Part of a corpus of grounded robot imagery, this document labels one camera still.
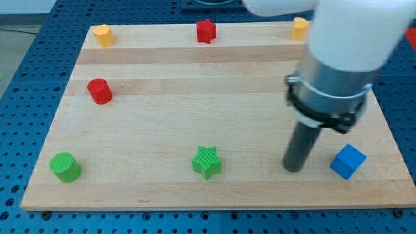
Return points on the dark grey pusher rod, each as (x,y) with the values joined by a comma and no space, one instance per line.
(301,143)

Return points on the yellow block right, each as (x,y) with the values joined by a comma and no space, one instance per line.
(299,28)

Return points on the wooden board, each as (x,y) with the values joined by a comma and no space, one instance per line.
(172,94)

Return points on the red object at right edge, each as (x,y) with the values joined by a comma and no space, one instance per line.
(411,37)

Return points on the red cylinder block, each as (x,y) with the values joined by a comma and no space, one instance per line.
(99,91)

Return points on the blue cube block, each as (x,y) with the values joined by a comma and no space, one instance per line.
(347,161)

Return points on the green cylinder block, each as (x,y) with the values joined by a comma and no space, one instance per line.
(65,167)

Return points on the red star block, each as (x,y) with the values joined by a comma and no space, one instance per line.
(205,31)

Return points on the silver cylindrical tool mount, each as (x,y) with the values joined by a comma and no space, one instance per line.
(324,97)

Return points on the green star block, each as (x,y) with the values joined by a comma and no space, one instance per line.
(207,162)

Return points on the yellow hexagon block left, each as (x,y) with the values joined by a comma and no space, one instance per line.
(103,35)

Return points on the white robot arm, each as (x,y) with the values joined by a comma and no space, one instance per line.
(347,43)

